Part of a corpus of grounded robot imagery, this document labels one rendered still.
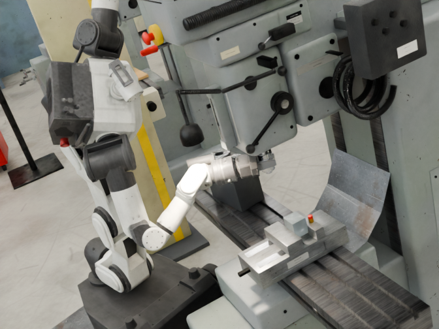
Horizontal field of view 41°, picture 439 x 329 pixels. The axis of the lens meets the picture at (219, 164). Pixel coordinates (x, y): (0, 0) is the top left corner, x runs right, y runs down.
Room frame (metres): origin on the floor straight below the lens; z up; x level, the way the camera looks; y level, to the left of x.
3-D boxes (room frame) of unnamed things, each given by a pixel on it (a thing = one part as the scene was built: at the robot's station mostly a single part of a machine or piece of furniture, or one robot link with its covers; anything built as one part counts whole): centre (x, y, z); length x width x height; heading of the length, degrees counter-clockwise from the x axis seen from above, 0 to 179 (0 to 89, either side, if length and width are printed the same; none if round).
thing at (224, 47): (1.78, -0.19, 1.68); 0.34 x 0.24 x 0.10; 109
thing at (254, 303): (1.77, -0.15, 0.77); 0.50 x 0.35 x 0.12; 109
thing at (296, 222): (1.67, -0.19, 1.02); 0.06 x 0.05 x 0.06; 19
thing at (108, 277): (2.26, 0.54, 0.68); 0.21 x 0.20 x 0.13; 35
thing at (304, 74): (1.83, -0.34, 1.47); 0.24 x 0.19 x 0.26; 19
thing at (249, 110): (1.77, -0.16, 1.47); 0.21 x 0.19 x 0.32; 19
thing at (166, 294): (2.24, 0.53, 0.59); 0.64 x 0.52 x 0.33; 35
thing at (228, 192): (2.16, -0.03, 1.01); 0.22 x 0.12 x 0.20; 27
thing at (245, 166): (1.78, -0.06, 1.23); 0.13 x 0.12 x 0.10; 174
